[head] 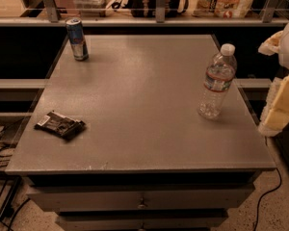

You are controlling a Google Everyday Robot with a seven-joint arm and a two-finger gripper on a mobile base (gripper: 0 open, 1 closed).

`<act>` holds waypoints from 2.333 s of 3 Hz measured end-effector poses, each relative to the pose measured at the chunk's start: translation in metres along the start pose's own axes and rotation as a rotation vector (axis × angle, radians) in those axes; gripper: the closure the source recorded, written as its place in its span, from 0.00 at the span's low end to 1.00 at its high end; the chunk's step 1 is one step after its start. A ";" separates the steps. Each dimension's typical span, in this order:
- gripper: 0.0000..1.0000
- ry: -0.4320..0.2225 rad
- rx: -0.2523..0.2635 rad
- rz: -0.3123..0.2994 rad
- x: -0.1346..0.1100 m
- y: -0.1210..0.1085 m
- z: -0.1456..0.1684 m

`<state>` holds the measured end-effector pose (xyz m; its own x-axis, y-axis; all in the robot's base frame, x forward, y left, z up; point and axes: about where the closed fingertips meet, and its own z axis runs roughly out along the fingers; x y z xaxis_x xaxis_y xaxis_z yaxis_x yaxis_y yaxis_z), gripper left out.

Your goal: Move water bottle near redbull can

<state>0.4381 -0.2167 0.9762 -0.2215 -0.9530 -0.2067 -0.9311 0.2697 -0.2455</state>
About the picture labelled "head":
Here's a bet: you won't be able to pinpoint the round drawer knob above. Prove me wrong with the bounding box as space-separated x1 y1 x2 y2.
138 198 147 210

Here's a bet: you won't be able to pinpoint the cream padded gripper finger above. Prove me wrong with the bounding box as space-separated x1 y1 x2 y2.
258 31 282 56
258 75 289 137

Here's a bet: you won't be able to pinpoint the metal shelf rail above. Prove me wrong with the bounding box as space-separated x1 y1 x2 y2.
0 0 289 27

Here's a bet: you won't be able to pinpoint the black cable on floor right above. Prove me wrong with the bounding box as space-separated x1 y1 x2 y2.
251 167 283 231

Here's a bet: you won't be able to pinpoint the printed snack bag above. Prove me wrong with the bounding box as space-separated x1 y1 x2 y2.
194 0 253 18

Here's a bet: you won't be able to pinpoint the blue silver redbull can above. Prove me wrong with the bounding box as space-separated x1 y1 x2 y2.
66 17 89 61

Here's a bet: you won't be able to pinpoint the black cables on floor left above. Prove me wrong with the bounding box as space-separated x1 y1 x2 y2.
0 118 32 231

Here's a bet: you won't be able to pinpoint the black snack packet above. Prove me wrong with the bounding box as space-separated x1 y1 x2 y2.
34 111 86 141

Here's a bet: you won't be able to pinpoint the clear plastic water bottle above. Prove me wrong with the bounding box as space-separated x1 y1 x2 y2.
197 43 237 119

